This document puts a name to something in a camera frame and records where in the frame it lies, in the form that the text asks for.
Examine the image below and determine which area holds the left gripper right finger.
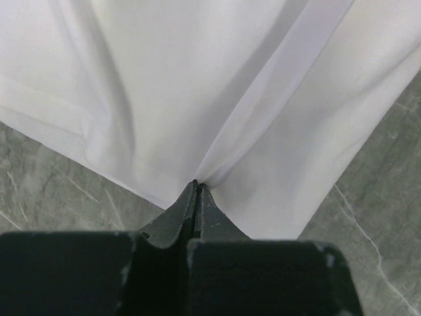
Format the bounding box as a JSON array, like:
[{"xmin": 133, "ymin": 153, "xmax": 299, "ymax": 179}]
[{"xmin": 187, "ymin": 186, "xmax": 363, "ymax": 315}]

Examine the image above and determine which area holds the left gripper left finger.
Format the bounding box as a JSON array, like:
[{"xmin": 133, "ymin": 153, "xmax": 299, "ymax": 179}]
[{"xmin": 1, "ymin": 182, "xmax": 197, "ymax": 315}]

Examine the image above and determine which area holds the white t shirt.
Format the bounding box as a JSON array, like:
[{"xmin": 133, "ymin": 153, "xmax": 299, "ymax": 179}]
[{"xmin": 1, "ymin": 1, "xmax": 420, "ymax": 239}]

